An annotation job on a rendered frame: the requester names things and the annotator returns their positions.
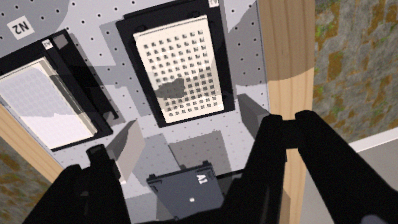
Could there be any white multi-well plate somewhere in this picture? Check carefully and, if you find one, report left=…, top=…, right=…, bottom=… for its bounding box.
left=133, top=15, right=224, bottom=123

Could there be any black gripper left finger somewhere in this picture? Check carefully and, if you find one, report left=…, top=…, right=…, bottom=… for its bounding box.
left=22, top=119, right=146, bottom=224

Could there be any white label with black n2 text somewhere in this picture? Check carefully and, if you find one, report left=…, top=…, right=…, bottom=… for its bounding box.
left=7, top=16, right=34, bottom=40

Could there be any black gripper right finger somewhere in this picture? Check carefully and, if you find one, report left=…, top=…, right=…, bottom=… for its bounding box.
left=213, top=93, right=398, bottom=224

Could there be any white rectangular plate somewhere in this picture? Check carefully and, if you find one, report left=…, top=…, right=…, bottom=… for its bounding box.
left=0, top=56, right=97, bottom=149

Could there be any grey perforated plate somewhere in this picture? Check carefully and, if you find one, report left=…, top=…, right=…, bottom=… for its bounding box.
left=0, top=0, right=271, bottom=224

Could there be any black rectangular frame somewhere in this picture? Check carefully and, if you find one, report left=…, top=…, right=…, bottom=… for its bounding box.
left=115, top=0, right=235, bottom=128
left=0, top=29, right=119, bottom=152

